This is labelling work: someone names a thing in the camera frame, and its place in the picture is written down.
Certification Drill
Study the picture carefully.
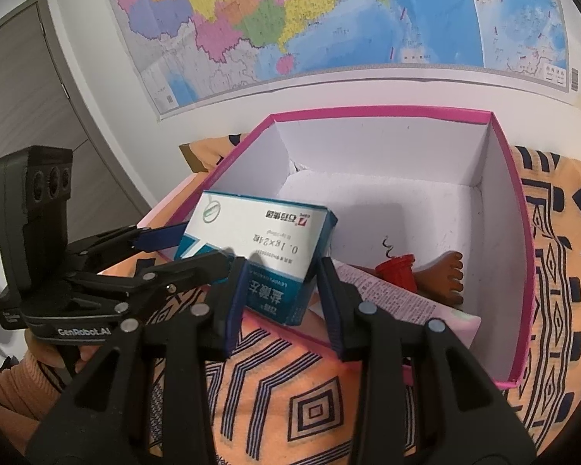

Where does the white teal medicine box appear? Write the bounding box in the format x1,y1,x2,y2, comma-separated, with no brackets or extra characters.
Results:
174,190,339,326

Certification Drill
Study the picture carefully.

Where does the orange patterned tablecloth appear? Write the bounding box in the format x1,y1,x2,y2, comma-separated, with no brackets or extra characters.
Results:
97,133,581,465

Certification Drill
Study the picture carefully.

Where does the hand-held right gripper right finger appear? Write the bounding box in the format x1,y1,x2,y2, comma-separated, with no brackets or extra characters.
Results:
316,257,538,465

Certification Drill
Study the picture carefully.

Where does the pink cardboard box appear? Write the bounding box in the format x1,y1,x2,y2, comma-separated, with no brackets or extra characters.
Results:
138,105,537,389

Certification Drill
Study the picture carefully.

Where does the pink printed tube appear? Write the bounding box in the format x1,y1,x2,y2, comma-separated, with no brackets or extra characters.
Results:
310,258,482,350

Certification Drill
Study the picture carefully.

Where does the grey door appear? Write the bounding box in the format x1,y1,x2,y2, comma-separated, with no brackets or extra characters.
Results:
0,0,151,238

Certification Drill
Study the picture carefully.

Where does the red ribbed plastic piece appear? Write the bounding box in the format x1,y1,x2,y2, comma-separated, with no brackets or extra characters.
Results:
374,235,419,294

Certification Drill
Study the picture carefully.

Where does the colourful wall map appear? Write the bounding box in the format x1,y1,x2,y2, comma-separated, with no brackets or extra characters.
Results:
99,0,579,122

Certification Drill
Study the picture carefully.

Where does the wooden hand-shaped massager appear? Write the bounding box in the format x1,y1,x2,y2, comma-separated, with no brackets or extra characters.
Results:
414,251,466,308

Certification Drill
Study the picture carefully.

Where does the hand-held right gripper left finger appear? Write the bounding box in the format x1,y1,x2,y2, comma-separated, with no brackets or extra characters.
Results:
26,252,250,465

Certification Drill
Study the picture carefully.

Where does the person's left hand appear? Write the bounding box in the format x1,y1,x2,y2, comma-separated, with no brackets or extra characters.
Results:
26,336,105,381

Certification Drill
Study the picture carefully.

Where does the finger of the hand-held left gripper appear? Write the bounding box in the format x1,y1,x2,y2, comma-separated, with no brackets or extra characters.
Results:
68,222,191,267
70,250,237,315

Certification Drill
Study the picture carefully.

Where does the person's left forearm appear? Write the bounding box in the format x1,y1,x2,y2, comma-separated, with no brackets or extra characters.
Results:
0,351,73,427

